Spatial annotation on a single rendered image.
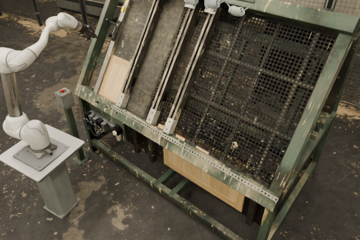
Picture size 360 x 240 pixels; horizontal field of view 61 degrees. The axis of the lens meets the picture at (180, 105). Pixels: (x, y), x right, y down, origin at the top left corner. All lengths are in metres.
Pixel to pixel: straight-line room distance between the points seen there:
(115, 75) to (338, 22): 1.90
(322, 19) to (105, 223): 2.46
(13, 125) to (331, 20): 2.42
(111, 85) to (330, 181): 2.48
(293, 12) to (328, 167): 2.11
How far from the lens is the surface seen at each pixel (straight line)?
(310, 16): 2.18
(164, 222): 3.05
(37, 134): 2.64
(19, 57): 2.44
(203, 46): 2.42
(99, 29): 3.20
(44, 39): 2.61
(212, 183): 2.82
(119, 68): 2.94
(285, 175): 2.14
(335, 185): 3.67
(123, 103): 2.80
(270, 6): 2.26
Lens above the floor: 2.56
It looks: 36 degrees down
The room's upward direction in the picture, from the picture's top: straight up
